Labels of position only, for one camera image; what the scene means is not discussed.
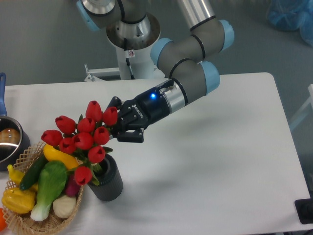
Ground dark grey ribbed vase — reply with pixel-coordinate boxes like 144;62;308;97
88;154;123;202

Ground yellow squash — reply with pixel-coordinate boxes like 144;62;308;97
43;144;79;170

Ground white frame at right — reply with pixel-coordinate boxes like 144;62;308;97
289;84;313;132

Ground green bok choy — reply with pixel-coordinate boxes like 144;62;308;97
30;161;67;222

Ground green cucumber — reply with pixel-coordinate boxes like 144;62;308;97
19;153;48;190

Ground small yellow gourd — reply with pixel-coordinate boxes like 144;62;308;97
7;164;38;192

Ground yellow bell pepper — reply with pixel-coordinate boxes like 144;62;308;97
1;188;36;214

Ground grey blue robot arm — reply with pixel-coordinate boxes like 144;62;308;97
76;0;234;143

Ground woven wicker basket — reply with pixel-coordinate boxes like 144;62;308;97
3;142;84;235

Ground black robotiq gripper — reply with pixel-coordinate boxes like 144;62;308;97
106;88;170;143

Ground black device at edge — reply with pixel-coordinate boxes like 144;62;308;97
294;198;313;224

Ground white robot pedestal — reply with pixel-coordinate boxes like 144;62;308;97
85;13;160;81

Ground blue handled saucepan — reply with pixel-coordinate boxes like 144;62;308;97
0;72;30;172

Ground white garlic bulb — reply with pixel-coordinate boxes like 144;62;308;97
53;195;76;219

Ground blue plastic bag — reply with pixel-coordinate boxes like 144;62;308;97
267;0;313;46

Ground red tulip bouquet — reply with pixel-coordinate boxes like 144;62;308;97
41;100;118;186

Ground orange fruit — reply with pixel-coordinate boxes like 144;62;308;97
0;208;7;232

